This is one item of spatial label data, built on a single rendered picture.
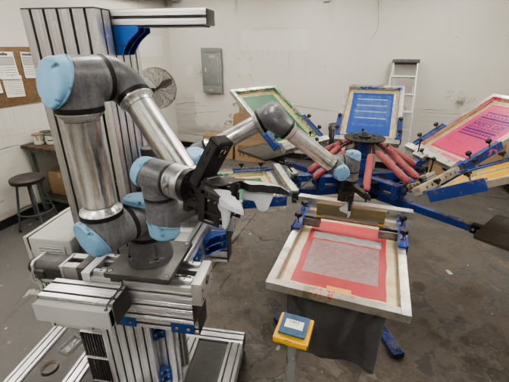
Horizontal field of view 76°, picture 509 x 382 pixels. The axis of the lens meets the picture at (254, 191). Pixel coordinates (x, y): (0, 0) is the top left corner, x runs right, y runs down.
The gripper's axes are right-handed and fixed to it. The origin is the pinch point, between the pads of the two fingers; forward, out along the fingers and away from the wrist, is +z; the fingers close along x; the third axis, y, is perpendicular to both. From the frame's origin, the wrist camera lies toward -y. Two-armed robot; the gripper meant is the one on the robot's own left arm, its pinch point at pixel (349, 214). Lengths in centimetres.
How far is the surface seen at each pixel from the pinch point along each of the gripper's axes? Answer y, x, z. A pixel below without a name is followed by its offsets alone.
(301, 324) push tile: 9, 73, 12
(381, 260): -18.5, 17.9, 13.4
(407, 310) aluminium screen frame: -28, 54, 10
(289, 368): 12, 76, 34
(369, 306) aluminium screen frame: -14, 57, 10
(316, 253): 12.8, 23.2, 13.6
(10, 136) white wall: 380, -80, 12
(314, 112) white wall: 96, -416, 20
